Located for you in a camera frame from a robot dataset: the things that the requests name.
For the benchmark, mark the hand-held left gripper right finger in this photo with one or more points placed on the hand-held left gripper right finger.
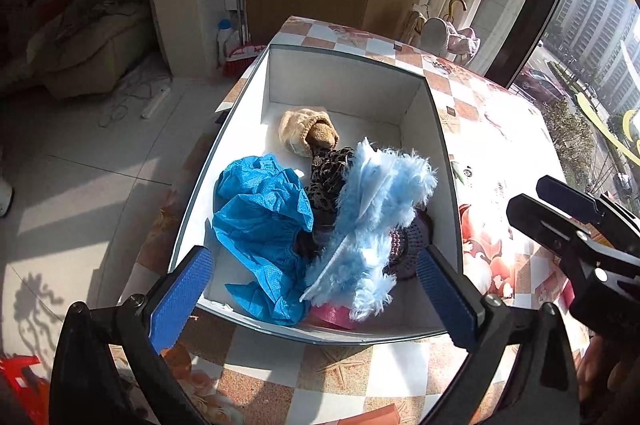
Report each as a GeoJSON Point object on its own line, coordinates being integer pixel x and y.
{"type": "Point", "coordinates": [447, 300]}

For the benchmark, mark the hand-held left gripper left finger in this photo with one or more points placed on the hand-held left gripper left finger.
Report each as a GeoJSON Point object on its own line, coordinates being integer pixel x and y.
{"type": "Point", "coordinates": [180, 300]}

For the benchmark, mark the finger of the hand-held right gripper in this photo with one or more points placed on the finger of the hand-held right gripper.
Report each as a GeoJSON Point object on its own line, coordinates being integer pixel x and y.
{"type": "Point", "coordinates": [545, 225]}
{"type": "Point", "coordinates": [570, 201]}

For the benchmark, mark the purple knit item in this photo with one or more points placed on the purple knit item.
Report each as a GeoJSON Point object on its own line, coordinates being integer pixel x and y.
{"type": "Point", "coordinates": [407, 250]}

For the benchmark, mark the light blue fluffy cloth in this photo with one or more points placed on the light blue fluffy cloth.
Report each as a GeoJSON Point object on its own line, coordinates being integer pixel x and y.
{"type": "Point", "coordinates": [370, 225]}

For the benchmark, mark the blue plastic shoe cover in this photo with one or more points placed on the blue plastic shoe cover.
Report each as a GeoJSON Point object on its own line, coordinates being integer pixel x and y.
{"type": "Point", "coordinates": [265, 230]}

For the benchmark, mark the pink foam sponge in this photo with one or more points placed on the pink foam sponge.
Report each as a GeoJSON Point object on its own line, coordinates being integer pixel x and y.
{"type": "Point", "coordinates": [330, 316]}

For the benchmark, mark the leopard print scrunchie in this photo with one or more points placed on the leopard print scrunchie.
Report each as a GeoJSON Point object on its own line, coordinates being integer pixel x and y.
{"type": "Point", "coordinates": [325, 177]}

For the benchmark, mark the beige knit hat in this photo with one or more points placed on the beige knit hat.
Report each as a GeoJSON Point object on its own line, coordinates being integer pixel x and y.
{"type": "Point", "coordinates": [295, 130]}

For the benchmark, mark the dark brown fuzzy hat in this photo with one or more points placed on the dark brown fuzzy hat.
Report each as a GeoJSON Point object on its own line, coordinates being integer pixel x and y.
{"type": "Point", "coordinates": [322, 136]}

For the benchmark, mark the white storage box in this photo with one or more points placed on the white storage box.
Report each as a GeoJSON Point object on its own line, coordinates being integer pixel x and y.
{"type": "Point", "coordinates": [340, 90]}

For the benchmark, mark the person's right hand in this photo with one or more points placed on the person's right hand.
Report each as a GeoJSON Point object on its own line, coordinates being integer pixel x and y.
{"type": "Point", "coordinates": [597, 365]}

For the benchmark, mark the floral tissue box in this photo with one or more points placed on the floral tissue box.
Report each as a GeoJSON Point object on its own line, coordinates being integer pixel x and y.
{"type": "Point", "coordinates": [495, 245]}

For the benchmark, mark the red parked car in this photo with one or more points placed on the red parked car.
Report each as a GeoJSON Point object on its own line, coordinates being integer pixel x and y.
{"type": "Point", "coordinates": [539, 86]}

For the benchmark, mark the red plastic stool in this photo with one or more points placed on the red plastic stool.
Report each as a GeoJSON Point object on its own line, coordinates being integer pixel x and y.
{"type": "Point", "coordinates": [20, 382]}

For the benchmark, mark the pink clothing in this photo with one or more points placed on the pink clothing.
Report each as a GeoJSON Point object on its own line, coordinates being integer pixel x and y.
{"type": "Point", "coordinates": [462, 44]}

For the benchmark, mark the white power strip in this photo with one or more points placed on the white power strip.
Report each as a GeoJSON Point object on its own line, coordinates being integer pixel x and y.
{"type": "Point", "coordinates": [155, 103]}

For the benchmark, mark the white round object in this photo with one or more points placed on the white round object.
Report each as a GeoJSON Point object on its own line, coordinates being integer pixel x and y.
{"type": "Point", "coordinates": [5, 197]}

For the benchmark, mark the red broom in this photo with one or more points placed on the red broom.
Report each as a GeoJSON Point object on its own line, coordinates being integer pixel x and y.
{"type": "Point", "coordinates": [241, 57]}

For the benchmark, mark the white detergent bottle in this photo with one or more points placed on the white detergent bottle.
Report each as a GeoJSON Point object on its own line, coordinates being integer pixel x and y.
{"type": "Point", "coordinates": [225, 42]}

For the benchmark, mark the beige sofa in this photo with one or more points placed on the beige sofa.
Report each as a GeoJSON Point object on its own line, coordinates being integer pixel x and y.
{"type": "Point", "coordinates": [90, 50]}

